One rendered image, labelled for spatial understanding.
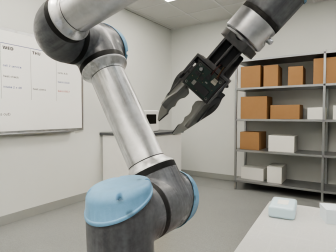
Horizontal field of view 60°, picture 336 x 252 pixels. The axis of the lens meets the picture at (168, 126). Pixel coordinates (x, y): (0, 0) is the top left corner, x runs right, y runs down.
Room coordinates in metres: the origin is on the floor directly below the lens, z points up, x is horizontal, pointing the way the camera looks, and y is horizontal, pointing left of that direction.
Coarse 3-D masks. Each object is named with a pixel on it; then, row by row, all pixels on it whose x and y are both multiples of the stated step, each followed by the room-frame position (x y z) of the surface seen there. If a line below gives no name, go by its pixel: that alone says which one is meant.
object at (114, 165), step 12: (156, 120) 4.37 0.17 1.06; (108, 132) 4.09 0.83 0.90; (156, 132) 4.09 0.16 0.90; (168, 132) 4.33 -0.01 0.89; (180, 132) 4.62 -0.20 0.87; (108, 144) 4.08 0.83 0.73; (168, 144) 4.39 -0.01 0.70; (180, 144) 4.68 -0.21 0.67; (108, 156) 4.08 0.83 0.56; (120, 156) 3.96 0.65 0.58; (168, 156) 4.39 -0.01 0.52; (180, 156) 4.68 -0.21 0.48; (108, 168) 4.08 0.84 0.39; (120, 168) 3.96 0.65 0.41; (180, 168) 4.68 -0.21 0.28
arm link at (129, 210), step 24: (96, 192) 0.47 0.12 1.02; (120, 192) 0.46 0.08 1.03; (144, 192) 0.48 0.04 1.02; (96, 216) 0.45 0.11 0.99; (120, 216) 0.45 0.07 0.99; (144, 216) 0.47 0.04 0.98; (168, 216) 0.53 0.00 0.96; (96, 240) 0.45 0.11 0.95; (120, 240) 0.45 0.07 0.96; (144, 240) 0.47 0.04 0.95
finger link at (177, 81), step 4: (180, 72) 0.56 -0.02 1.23; (188, 72) 0.56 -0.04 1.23; (176, 76) 0.56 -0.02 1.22; (184, 76) 0.56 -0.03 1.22; (176, 80) 0.57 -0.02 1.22; (180, 80) 0.56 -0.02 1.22; (172, 84) 0.57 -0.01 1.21; (176, 84) 0.56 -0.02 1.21; (172, 88) 0.57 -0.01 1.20; (168, 92) 0.57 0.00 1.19
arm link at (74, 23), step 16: (48, 0) 0.56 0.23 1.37; (64, 0) 0.54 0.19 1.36; (80, 0) 0.52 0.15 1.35; (96, 0) 0.51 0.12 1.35; (112, 0) 0.50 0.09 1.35; (128, 0) 0.51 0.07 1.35; (48, 16) 0.56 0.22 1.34; (64, 16) 0.55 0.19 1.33; (80, 16) 0.54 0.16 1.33; (96, 16) 0.54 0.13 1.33; (48, 32) 0.57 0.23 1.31; (64, 32) 0.57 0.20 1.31; (80, 32) 0.59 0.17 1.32; (48, 48) 0.61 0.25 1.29; (64, 48) 0.61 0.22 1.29; (80, 48) 0.65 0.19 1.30
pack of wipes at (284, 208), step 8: (272, 200) 1.17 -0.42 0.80; (280, 200) 1.16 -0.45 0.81; (288, 200) 1.16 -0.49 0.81; (296, 200) 1.18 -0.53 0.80; (272, 208) 1.09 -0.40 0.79; (280, 208) 1.08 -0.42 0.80; (288, 208) 1.07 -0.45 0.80; (296, 208) 1.17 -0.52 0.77; (272, 216) 1.10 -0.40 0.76; (280, 216) 1.08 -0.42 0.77; (288, 216) 1.07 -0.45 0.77
